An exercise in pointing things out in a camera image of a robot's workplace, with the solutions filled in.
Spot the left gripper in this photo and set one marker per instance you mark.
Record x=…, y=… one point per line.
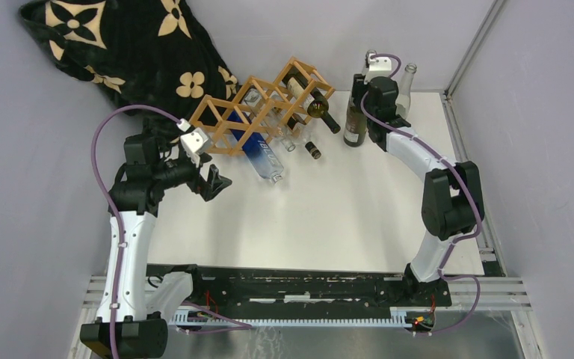
x=214, y=184

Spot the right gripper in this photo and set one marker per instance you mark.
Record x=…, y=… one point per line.
x=368, y=86

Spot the tall clear glass bottle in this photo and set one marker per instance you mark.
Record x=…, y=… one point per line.
x=403, y=101

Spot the dark green wine bottle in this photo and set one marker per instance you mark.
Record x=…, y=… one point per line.
x=353, y=138

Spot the clear bottle with black label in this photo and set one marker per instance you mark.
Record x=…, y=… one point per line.
x=368, y=60

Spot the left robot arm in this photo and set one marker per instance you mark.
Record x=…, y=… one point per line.
x=128, y=323

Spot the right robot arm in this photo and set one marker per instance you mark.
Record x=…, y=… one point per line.
x=452, y=201

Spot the dark wine bottle red label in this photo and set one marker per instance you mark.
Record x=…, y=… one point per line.
x=315, y=104

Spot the blue glass bottle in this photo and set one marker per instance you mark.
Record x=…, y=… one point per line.
x=263, y=158

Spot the dark bottle lower middle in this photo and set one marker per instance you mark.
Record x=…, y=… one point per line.
x=301, y=134

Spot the wooden wine rack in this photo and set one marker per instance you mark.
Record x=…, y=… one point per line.
x=230, y=123

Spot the small clear bottle in rack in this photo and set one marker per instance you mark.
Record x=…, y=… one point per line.
x=284, y=138

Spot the black floral blanket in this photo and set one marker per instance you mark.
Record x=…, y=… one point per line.
x=136, y=52

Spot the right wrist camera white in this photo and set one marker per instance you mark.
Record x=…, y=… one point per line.
x=383, y=65

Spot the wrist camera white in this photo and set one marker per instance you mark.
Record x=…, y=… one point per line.
x=195, y=144
x=383, y=65

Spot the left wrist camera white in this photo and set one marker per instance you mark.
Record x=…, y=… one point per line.
x=195, y=144

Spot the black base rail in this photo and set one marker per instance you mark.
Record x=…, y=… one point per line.
x=304, y=294

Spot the aluminium frame profile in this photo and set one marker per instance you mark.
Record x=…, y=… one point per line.
x=451, y=96

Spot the white cable duct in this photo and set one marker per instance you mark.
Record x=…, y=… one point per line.
x=185, y=317

